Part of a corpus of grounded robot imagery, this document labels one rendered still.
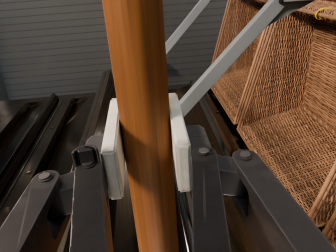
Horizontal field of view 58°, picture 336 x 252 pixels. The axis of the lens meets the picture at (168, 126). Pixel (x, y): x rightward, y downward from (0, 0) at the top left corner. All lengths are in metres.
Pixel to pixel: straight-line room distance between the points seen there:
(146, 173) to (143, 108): 0.04
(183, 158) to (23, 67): 3.63
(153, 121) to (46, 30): 3.46
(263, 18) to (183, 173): 0.46
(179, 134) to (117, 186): 0.04
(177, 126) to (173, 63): 3.38
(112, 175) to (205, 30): 3.42
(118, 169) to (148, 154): 0.03
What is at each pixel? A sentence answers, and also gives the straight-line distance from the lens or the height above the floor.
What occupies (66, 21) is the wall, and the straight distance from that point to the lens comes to 3.55.
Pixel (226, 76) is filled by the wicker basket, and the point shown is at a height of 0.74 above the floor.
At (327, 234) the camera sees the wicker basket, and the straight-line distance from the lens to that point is 0.79.
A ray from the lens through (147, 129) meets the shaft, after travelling 0.17.
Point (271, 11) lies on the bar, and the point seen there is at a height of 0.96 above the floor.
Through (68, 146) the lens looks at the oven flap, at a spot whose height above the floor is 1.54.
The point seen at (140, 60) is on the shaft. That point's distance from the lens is 0.15.
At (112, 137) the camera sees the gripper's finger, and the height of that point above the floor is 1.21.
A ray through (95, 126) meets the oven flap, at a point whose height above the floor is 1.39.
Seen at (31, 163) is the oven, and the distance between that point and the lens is 1.27.
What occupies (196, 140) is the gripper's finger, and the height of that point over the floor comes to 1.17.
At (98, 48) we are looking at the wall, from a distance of 3.53.
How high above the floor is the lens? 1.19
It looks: 3 degrees down
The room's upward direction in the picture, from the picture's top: 96 degrees counter-clockwise
